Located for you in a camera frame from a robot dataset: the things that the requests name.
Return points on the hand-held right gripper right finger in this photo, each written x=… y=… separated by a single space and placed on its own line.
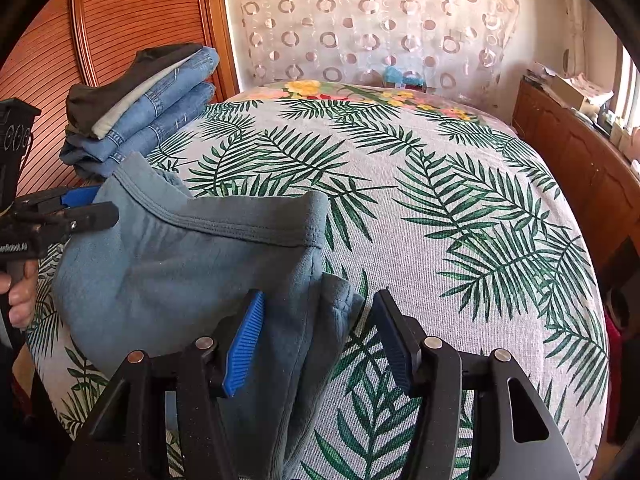
x=392 y=340

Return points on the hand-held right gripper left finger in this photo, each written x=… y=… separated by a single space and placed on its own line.
x=245 y=345

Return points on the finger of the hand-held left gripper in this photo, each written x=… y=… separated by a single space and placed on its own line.
x=80 y=196
x=90 y=217

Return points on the blue-grey pants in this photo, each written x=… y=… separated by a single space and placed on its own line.
x=190 y=280

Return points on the person's left forearm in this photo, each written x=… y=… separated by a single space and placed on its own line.
x=30 y=420

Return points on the person's left hand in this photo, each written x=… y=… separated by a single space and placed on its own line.
x=25 y=300

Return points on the folded blue jeans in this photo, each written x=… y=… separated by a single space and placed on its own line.
x=125 y=145
x=170 y=90

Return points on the folded light grey garment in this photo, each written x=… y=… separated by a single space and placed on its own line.
x=125 y=110

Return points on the folded dark grey garment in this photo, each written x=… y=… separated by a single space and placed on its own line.
x=100 y=95

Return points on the palm leaf printed bedspread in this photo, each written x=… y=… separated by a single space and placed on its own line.
x=440 y=220

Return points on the wooden headboard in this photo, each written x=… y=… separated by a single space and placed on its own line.
x=115 y=15

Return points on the red cloth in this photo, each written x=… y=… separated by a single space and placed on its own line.
x=612 y=360

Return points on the dark chair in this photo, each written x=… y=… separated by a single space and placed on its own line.
x=625 y=310

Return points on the brown wooden cabinet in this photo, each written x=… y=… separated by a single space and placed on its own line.
x=575 y=160

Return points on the small blue toy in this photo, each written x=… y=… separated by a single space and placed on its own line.
x=402 y=77

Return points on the cardboard box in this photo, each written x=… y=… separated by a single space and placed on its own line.
x=567 y=92

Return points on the circle patterned sheer cloth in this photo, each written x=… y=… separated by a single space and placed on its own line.
x=370 y=20

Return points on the window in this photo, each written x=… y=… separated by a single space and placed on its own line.
x=629 y=85

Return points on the patterned window curtain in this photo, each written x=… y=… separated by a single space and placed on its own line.
x=567 y=10

